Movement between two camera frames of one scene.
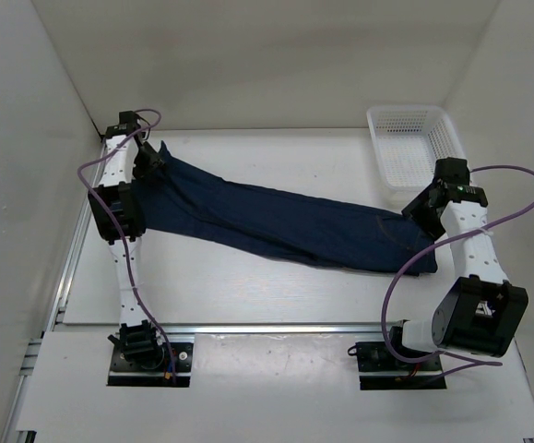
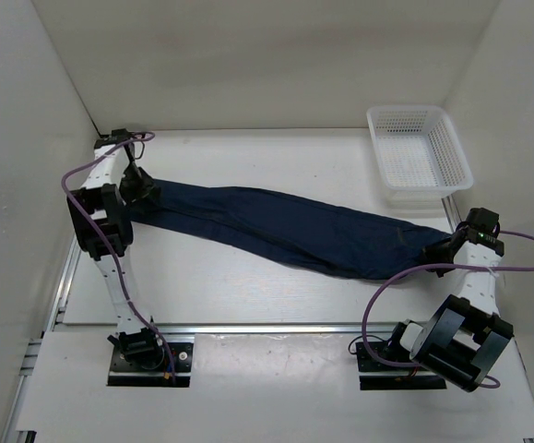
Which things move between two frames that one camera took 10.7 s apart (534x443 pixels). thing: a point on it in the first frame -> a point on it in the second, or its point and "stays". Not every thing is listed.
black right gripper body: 425,218 -> 437,252
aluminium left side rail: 76,239 stays
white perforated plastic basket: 409,139 stays
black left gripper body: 147,161 -> 136,183
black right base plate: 379,371 stays
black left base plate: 121,374 stays
